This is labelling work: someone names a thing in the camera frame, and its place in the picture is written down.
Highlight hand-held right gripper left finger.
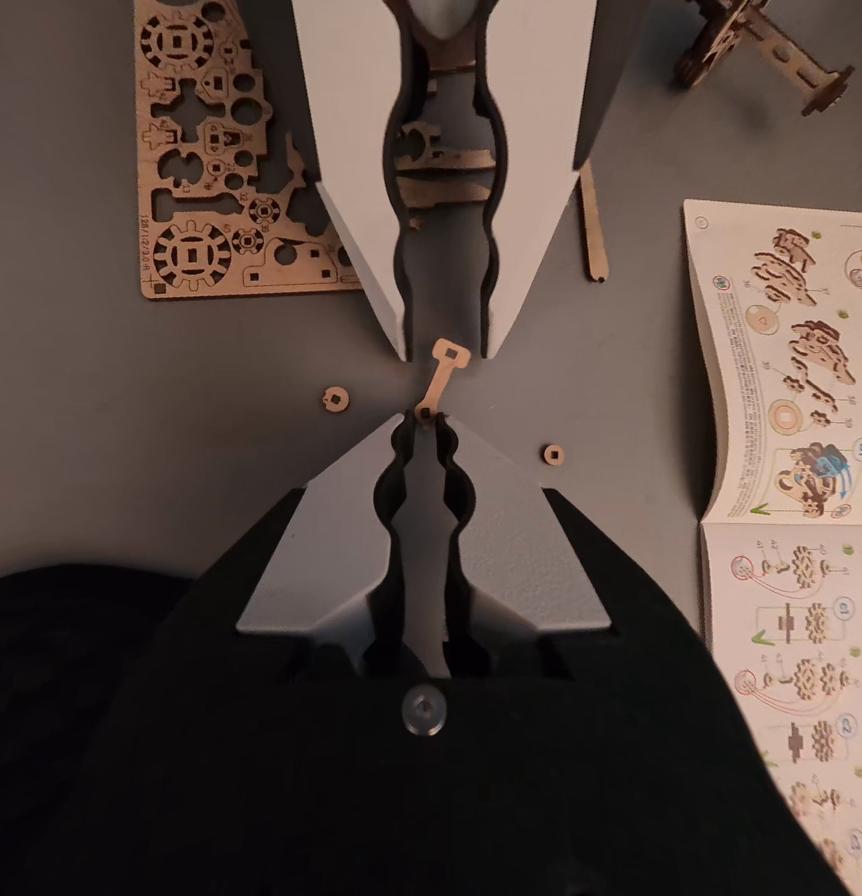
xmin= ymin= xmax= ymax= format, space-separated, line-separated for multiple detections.
xmin=235 ymin=412 xmax=415 ymax=679

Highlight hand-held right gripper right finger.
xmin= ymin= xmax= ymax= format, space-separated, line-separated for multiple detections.
xmin=433 ymin=413 xmax=612 ymax=676

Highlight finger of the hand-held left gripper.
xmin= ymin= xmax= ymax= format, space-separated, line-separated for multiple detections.
xmin=475 ymin=0 xmax=649 ymax=360
xmin=291 ymin=0 xmax=429 ymax=364

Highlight wooden key-shaped part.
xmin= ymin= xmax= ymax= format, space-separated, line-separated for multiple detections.
xmin=414 ymin=338 xmax=472 ymax=427

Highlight laser-cut wooden parts sheet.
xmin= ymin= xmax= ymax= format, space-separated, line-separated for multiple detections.
xmin=135 ymin=0 xmax=503 ymax=301

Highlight partly built wooden model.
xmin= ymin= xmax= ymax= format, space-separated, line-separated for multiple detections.
xmin=672 ymin=0 xmax=857 ymax=117

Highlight pointed wooden stick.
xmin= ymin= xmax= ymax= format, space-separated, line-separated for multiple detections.
xmin=578 ymin=164 xmax=611 ymax=284

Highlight illustrated instruction booklet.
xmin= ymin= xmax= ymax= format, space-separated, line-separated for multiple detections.
xmin=683 ymin=199 xmax=862 ymax=896

